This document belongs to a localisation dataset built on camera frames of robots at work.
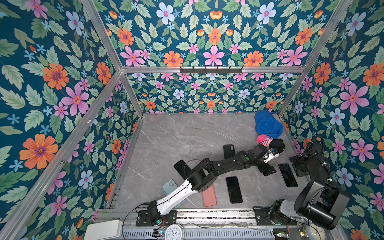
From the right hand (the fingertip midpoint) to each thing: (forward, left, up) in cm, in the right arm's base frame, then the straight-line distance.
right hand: (294, 163), depth 85 cm
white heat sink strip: (-32, +53, -8) cm, 62 cm away
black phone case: (+13, +36, -7) cm, 38 cm away
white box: (-31, +99, -4) cm, 104 cm away
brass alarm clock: (-32, +4, -2) cm, 32 cm away
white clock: (-32, +66, -3) cm, 73 cm away
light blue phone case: (-10, +72, -7) cm, 73 cm away
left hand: (-1, +11, +2) cm, 12 cm away
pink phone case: (-16, +50, -7) cm, 53 cm away
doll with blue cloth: (+31, +3, -5) cm, 31 cm away
